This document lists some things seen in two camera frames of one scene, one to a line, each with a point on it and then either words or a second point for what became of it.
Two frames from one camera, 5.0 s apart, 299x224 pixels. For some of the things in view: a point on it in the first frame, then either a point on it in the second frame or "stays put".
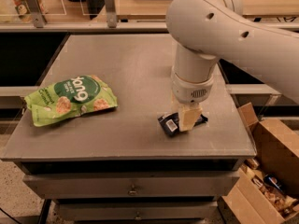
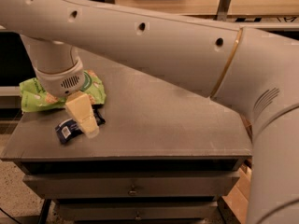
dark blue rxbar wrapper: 170,123 -> 67,130
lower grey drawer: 138,212 stays put
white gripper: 191,90 -> 62,83
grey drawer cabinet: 92,142 stays put
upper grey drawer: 129,184 stays put
